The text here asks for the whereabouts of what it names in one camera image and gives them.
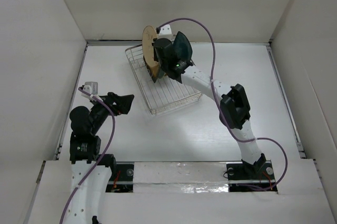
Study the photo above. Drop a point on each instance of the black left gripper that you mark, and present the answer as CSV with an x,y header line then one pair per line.
x,y
122,103

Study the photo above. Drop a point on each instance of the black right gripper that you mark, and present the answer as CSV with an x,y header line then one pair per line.
x,y
169,41

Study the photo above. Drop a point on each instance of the dark teal square plate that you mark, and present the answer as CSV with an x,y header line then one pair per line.
x,y
182,49

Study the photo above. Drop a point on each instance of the beige plate with orange leaves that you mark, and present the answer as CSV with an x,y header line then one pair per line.
x,y
149,33

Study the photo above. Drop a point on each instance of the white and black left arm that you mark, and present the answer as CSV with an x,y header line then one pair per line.
x,y
91,167

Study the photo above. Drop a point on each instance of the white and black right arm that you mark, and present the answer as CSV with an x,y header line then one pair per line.
x,y
234,113

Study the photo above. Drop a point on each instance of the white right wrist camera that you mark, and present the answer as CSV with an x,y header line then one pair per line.
x,y
164,32

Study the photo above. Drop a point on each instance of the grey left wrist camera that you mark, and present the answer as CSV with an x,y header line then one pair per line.
x,y
89,90

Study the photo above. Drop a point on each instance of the metal wire dish rack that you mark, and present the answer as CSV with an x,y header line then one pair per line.
x,y
163,95

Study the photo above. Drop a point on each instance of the metal rail at table front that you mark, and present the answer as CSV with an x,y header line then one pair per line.
x,y
188,178

